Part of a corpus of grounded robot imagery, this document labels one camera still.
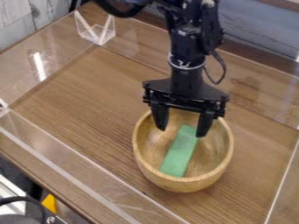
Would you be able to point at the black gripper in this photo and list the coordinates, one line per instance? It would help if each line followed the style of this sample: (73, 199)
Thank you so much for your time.
(185, 91)

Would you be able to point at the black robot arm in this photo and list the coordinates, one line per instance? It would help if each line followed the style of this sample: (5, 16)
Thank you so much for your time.
(197, 35)

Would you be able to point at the yellow label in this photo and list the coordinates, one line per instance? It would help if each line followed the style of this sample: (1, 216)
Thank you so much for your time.
(50, 203)

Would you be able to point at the green rectangular block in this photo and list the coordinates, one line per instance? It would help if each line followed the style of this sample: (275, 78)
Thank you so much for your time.
(179, 154)

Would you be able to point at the brown wooden bowl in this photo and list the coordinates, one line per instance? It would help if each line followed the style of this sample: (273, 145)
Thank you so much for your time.
(211, 156)

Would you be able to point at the clear acrylic tray wall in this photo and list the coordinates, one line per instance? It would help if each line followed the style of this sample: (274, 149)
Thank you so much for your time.
(95, 193)

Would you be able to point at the clear acrylic corner bracket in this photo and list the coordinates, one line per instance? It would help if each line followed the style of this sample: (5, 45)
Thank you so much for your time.
(98, 34)

